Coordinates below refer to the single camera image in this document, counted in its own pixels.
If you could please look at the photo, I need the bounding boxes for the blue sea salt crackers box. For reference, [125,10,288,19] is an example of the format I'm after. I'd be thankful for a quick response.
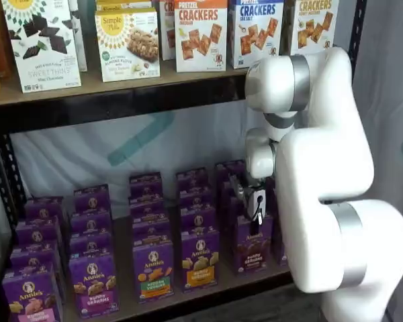
[227,0,285,70]

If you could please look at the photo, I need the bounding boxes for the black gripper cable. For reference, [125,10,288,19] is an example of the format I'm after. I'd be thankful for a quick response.
[251,194,265,223]

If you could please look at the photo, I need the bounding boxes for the Simple Mills almond bars box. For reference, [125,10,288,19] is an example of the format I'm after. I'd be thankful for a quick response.
[94,7,161,83]
[95,0,154,13]

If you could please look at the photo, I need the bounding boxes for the Annie's box with pink label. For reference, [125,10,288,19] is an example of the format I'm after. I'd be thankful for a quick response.
[9,243,62,274]
[2,266,64,322]
[23,197,66,224]
[15,217,60,249]

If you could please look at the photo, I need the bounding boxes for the brown wooden shelf board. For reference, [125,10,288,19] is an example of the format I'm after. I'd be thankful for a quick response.
[23,187,289,322]
[0,45,349,108]

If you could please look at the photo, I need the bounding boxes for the Annie's box with orange label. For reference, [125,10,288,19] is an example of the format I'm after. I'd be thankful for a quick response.
[180,230,220,293]
[175,166,209,194]
[177,186,214,211]
[180,205,218,235]

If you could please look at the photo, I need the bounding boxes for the black perforated shelf post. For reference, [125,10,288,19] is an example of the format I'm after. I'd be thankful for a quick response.
[347,0,369,66]
[0,133,27,242]

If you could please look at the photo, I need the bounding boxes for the pretzel crackers cheddar box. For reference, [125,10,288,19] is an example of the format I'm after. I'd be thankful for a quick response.
[173,0,228,73]

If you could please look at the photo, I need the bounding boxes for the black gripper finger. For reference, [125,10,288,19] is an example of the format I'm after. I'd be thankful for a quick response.
[250,213,265,236]

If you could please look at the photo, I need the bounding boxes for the honey mustard crackers box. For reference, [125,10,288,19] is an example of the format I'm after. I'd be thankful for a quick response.
[283,0,341,57]

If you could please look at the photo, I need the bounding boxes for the white pretzel crackers box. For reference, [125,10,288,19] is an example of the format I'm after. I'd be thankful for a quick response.
[159,0,177,62]

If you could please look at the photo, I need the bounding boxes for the Annie's hidden veggies box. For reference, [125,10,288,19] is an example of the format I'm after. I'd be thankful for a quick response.
[132,219,172,244]
[132,239,175,305]
[129,197,169,224]
[128,172,164,202]

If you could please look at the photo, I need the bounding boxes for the Sweet Thins mint chocolate box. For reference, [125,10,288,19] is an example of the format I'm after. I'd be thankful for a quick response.
[68,0,88,73]
[1,0,83,94]

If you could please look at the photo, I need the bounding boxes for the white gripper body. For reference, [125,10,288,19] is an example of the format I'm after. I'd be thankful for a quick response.
[247,186,267,217]

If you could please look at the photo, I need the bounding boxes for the black metal shelf unit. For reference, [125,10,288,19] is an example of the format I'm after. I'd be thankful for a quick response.
[9,0,403,322]

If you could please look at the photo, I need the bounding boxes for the black metal shelf beam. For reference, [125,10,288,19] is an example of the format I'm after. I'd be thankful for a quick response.
[97,273,298,322]
[0,75,253,137]

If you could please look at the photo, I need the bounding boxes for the Annie's mixed bunny grahams box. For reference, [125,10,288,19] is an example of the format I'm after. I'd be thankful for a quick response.
[69,253,121,319]
[69,233,114,259]
[73,183,111,215]
[70,211,114,237]

